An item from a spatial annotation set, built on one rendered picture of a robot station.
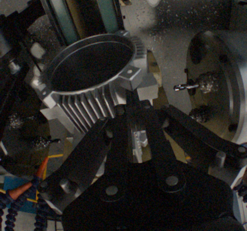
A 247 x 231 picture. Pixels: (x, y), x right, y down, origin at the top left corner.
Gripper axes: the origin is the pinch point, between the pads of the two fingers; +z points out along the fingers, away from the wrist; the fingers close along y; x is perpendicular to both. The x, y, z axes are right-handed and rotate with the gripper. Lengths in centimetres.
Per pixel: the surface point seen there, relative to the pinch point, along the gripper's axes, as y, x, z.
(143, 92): 1.7, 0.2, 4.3
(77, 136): -10.1, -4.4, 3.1
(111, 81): -2.1, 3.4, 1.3
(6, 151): -26.8, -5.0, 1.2
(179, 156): 7.5, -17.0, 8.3
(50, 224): -404, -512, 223
